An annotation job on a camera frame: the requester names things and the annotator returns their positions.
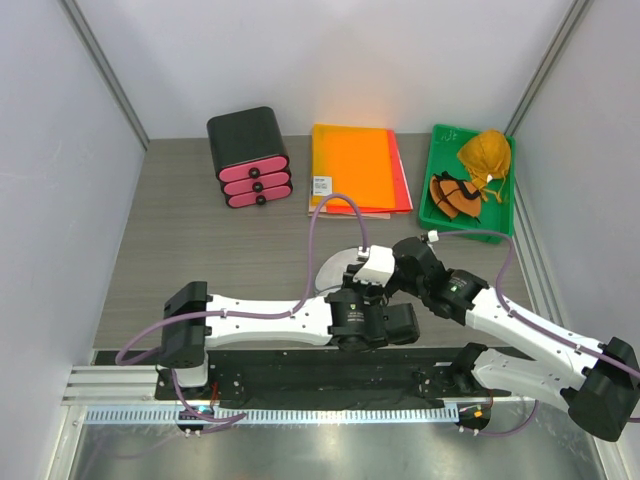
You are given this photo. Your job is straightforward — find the mustard orange bra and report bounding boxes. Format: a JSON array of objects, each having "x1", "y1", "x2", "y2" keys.
[{"x1": 428, "y1": 129, "x2": 512, "y2": 222}]

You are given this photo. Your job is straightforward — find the black pink drawer box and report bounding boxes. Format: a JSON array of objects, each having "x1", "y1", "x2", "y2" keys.
[{"x1": 206, "y1": 106, "x2": 293, "y2": 209}]

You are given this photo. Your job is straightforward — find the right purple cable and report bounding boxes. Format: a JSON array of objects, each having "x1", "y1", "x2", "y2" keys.
[{"x1": 419, "y1": 228, "x2": 640, "y2": 437}]

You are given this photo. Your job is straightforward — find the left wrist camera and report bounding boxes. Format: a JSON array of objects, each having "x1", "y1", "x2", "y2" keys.
[{"x1": 354, "y1": 245, "x2": 395, "y2": 286}]

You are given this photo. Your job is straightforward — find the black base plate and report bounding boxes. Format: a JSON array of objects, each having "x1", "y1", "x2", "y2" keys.
[{"x1": 183, "y1": 347, "x2": 508, "y2": 410}]

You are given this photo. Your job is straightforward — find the white slotted cable duct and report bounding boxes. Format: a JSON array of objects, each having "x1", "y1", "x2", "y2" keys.
[{"x1": 84, "y1": 404, "x2": 459, "y2": 426}]

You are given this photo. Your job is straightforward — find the white mesh laundry bag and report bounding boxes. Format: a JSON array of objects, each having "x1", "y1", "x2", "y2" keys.
[{"x1": 314, "y1": 247, "x2": 369, "y2": 296}]

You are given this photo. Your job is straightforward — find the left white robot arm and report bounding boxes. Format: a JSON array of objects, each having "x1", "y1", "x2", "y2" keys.
[{"x1": 157, "y1": 281, "x2": 420, "y2": 399}]

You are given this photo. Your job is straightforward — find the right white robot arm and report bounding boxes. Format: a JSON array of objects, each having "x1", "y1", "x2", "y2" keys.
[{"x1": 384, "y1": 237, "x2": 639, "y2": 442}]

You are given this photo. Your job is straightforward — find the orange folder stack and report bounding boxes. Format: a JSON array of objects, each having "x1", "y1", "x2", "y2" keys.
[{"x1": 309, "y1": 124, "x2": 413, "y2": 218}]

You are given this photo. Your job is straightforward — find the green plastic bin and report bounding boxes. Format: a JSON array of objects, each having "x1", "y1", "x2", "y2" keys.
[{"x1": 418, "y1": 124, "x2": 516, "y2": 236}]

